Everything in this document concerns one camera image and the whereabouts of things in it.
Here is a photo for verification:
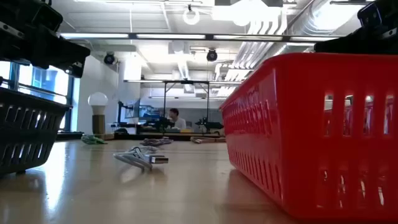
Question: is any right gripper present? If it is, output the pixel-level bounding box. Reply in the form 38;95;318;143
313;0;398;55

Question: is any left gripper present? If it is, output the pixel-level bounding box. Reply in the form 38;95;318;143
0;0;91;78

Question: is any green USB cable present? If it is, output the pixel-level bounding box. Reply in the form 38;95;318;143
81;134;108;146

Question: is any white USB cable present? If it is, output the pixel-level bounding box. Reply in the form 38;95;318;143
113;145;169;171

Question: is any purple USB cable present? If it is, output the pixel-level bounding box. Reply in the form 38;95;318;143
139;136;174;147

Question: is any white bulb lamp brass base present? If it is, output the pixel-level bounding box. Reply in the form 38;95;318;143
87;91;109;139

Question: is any black plastic basket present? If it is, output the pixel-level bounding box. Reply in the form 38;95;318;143
0;86;73;175

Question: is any red plastic basket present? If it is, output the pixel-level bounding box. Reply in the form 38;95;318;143
219;52;398;222

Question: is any person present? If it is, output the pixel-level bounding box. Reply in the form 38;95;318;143
169;108;187;130

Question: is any black overhead light bar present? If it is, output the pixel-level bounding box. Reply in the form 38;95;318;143
58;32;343;44

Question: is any black background rig frame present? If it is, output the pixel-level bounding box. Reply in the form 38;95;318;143
163;80;211;134

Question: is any white ring ceiling lamp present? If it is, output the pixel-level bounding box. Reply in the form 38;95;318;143
182;6;201;26

